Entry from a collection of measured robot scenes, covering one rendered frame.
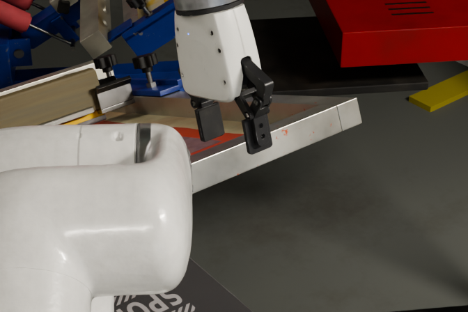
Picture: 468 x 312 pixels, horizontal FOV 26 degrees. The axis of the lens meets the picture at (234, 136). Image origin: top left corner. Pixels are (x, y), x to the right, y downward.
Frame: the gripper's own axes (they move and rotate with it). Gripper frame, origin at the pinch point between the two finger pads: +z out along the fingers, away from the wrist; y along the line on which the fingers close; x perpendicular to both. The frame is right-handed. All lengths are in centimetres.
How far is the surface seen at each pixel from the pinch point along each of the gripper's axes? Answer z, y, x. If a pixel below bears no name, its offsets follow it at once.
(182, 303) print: 42, -47, 14
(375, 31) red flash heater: 17, -77, 91
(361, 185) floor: 102, -178, 164
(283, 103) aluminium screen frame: 7.1, -24.6, 25.3
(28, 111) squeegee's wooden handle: 8, -72, 5
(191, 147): 11.2, -32.8, 13.2
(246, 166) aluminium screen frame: 8.9, -12.0, 8.6
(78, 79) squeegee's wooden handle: 6, -72, 16
